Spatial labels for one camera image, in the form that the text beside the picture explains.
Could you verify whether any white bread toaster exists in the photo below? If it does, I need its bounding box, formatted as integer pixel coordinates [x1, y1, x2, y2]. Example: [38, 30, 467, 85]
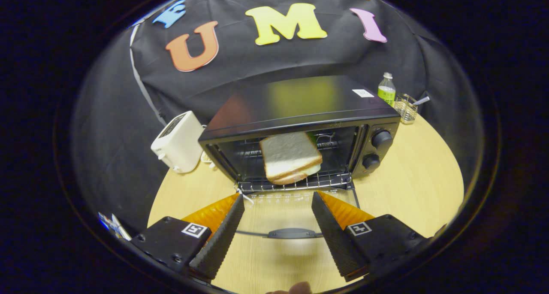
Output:
[151, 111, 205, 174]

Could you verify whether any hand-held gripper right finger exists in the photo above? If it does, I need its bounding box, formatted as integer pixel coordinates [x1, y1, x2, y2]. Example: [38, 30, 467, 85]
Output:
[311, 191, 429, 282]

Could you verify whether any black toaster oven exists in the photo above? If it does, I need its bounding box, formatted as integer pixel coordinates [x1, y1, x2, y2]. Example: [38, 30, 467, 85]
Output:
[198, 75, 401, 239]

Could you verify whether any sandwich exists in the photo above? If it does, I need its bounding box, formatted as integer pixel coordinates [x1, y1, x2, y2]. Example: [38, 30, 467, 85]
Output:
[259, 132, 323, 185]

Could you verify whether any green label plastic bottle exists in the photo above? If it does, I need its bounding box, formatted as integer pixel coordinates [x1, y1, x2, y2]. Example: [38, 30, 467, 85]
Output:
[377, 73, 396, 108]

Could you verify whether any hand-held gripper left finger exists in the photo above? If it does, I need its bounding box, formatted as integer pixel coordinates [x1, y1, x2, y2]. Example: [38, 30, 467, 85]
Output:
[131, 194, 245, 282]

